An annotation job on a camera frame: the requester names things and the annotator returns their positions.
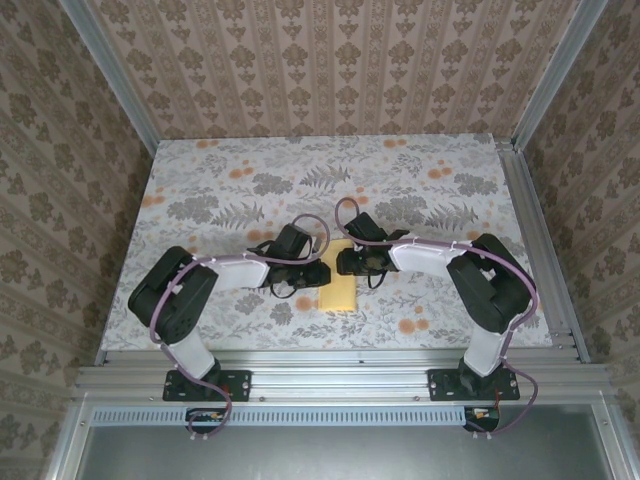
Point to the yellow cloth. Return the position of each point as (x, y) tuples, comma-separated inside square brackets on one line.
[(340, 297)]

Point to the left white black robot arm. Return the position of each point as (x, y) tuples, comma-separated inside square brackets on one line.
[(175, 300)]

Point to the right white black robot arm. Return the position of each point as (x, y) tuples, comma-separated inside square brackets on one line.
[(490, 295)]

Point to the grey metal sheet panel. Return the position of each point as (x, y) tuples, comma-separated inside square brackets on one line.
[(340, 455)]

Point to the floral patterned table cover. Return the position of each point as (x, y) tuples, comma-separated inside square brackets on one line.
[(250, 160)]

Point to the black controller board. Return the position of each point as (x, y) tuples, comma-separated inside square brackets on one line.
[(200, 424), (487, 422)]

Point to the aluminium frame rail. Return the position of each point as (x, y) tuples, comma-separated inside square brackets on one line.
[(340, 375)]

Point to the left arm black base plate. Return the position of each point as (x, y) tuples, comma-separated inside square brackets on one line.
[(240, 385)]

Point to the aluminium side rail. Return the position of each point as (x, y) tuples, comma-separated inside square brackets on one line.
[(540, 250)]

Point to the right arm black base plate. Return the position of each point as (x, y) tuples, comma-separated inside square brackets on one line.
[(510, 386)]

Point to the aluminium corner post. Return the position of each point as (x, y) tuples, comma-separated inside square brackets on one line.
[(555, 70), (115, 80)]

